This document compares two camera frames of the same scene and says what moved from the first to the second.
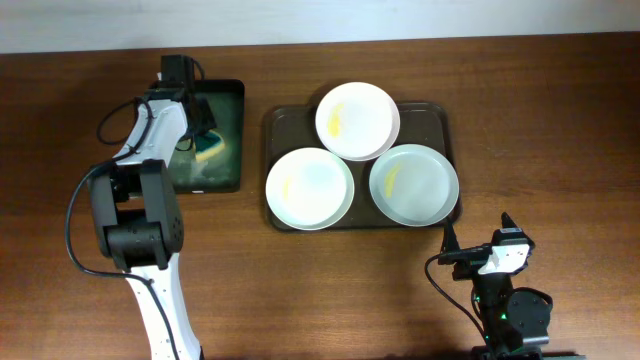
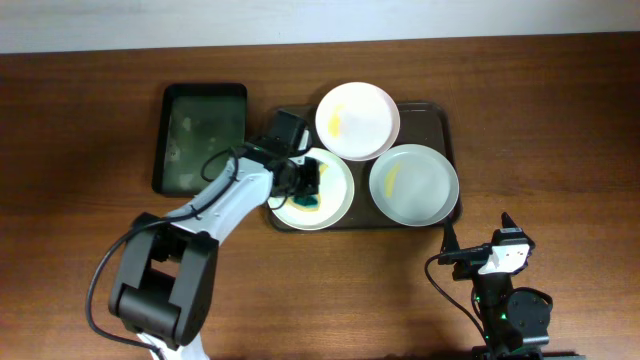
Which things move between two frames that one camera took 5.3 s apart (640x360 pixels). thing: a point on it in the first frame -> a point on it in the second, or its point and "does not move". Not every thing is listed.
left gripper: [211, 124] -> [313, 186]
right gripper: [469, 263] does not move
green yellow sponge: [207, 144] -> [309, 203]
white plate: [310, 188] does not move
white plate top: [357, 121] does not move
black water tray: [223, 173] does not move
